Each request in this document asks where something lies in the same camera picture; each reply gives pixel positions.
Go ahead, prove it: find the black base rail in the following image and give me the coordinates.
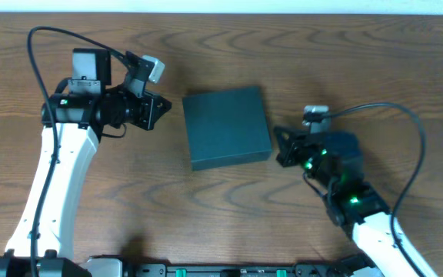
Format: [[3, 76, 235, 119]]
[[122, 263, 353, 277]]

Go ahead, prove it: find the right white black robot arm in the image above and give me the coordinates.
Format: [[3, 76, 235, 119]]
[[274, 102, 436, 276]]

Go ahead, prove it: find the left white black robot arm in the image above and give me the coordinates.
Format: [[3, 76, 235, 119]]
[[0, 48, 172, 276]]

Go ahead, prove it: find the black gift box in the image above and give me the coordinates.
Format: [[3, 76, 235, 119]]
[[182, 86, 272, 171]]

